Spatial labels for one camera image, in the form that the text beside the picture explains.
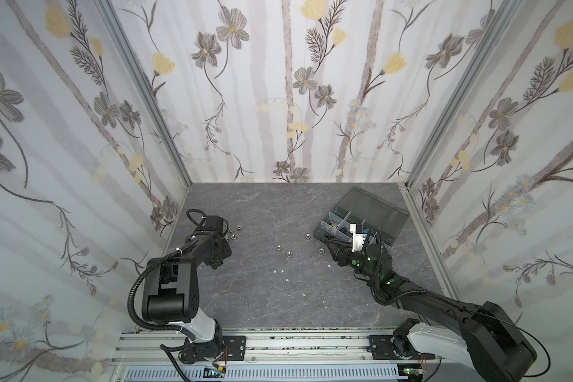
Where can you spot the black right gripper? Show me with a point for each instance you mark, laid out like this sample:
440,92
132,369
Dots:
343,253

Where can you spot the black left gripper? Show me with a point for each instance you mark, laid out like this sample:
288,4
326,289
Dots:
227,251

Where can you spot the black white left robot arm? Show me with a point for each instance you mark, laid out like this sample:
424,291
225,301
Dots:
166,295

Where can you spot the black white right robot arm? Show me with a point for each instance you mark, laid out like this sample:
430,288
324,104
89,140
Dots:
481,337

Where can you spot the grey compartment organizer box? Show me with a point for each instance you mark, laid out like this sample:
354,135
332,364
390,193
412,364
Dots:
362,207

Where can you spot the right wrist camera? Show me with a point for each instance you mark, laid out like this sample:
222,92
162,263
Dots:
359,235

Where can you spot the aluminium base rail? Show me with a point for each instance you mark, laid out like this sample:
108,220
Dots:
138,357

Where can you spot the white slotted cable duct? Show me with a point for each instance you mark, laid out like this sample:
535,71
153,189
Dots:
303,372

